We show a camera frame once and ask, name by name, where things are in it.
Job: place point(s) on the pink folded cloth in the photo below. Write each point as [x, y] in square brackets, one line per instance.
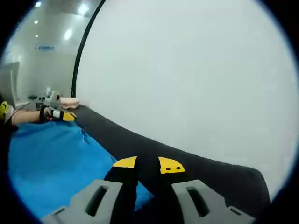
[70, 102]

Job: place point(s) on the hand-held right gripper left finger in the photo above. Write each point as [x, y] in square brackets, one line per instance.
[112, 198]

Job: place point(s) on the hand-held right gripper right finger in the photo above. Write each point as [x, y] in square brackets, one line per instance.
[187, 198]

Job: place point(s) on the glass partition with black frame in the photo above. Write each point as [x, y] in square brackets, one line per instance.
[46, 58]

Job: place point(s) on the white background desk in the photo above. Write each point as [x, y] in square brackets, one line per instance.
[25, 103]

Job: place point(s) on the blue cloth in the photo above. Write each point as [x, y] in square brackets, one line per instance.
[58, 163]

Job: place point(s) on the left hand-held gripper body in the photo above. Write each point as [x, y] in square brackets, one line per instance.
[53, 100]

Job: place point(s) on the person's left hand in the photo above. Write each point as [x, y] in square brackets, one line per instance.
[46, 115]

